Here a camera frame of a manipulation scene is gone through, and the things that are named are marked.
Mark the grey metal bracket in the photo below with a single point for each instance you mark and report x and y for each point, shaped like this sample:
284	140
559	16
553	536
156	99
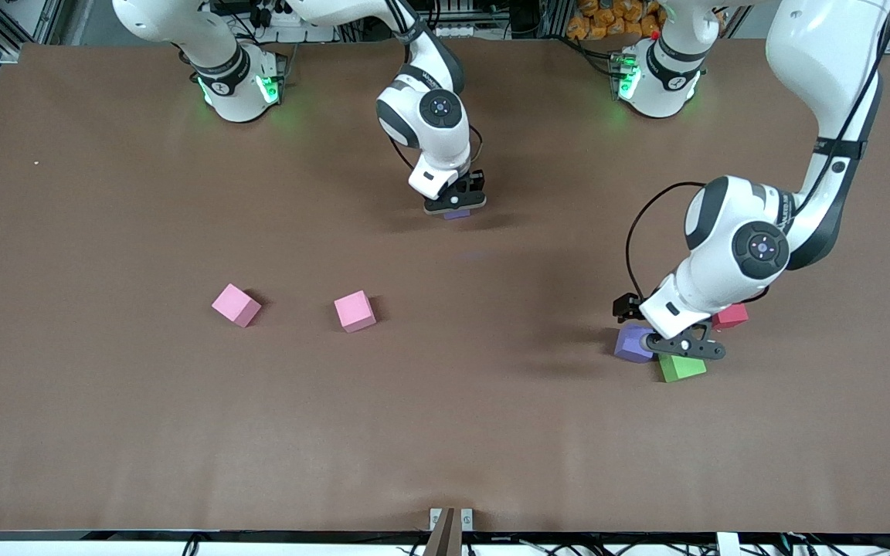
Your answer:
467	519

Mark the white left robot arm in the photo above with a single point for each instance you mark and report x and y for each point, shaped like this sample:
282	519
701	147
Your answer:
823	46

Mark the purple foam cube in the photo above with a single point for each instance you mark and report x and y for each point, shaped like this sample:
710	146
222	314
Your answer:
630	345
456	215

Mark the pink foam cube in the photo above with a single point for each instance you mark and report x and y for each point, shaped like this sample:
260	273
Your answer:
354	311
236	305

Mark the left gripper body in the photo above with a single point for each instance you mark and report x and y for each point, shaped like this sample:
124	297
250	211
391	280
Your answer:
627	306

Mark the white rack device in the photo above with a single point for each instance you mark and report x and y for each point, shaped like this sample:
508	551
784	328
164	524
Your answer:
453	27

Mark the brown camera post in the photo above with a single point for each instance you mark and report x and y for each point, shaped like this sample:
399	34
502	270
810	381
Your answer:
445	540

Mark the red foam cube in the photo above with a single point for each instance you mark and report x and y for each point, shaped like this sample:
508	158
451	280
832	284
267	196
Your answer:
732	316

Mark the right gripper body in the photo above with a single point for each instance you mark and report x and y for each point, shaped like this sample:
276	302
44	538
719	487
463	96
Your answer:
477	181

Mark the green foam cube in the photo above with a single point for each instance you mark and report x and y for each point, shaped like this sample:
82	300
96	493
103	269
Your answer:
683	369

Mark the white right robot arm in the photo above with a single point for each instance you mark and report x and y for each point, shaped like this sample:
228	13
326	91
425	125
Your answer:
422	139

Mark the bag of orange items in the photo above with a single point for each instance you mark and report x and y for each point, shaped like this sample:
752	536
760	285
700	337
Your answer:
607	19

